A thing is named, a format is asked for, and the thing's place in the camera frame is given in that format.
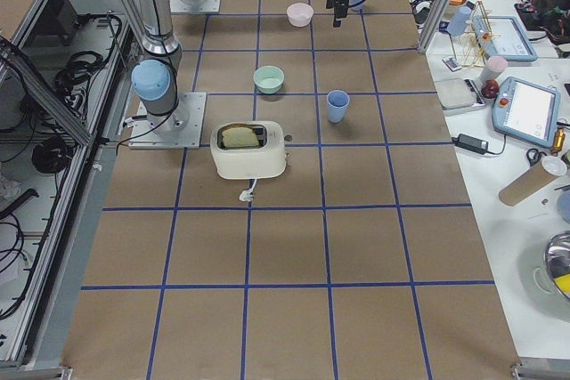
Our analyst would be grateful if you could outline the pink bowl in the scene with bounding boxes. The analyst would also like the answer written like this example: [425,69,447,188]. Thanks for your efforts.
[286,3,314,28]

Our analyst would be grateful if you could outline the green bowl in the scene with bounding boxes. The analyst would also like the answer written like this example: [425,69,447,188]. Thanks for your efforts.
[253,65,285,94]

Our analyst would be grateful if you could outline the blue cup on desk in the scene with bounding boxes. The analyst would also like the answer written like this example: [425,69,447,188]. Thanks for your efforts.
[446,6,471,36]

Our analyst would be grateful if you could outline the kitchen scale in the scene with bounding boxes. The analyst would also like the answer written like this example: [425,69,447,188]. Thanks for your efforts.
[435,78,485,116]

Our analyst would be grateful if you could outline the far teach pendant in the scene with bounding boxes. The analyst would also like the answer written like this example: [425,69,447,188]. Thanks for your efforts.
[471,15,538,62]

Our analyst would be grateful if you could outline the teach pendant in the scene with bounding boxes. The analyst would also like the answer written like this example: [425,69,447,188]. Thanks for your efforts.
[492,77,560,148]
[471,15,538,62]

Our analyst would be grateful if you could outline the pink cup on desk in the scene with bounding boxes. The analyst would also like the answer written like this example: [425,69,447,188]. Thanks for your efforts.
[478,55,509,84]

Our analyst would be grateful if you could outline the cream toaster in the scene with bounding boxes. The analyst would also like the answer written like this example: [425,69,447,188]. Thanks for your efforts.
[210,121,287,180]

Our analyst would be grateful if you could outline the bread slice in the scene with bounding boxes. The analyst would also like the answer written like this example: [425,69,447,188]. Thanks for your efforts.
[222,126,259,149]

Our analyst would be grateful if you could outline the black power adapter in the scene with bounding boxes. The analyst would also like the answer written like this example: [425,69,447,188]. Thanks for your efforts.
[452,133,488,155]

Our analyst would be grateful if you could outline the near teach pendant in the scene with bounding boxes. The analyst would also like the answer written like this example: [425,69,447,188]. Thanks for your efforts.
[492,77,560,148]

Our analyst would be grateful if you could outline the cardboard tube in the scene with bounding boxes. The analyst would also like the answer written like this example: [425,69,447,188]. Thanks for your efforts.
[498,156,567,206]

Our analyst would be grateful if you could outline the metal bowl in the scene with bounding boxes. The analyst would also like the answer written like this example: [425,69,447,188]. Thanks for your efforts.
[533,230,569,301]

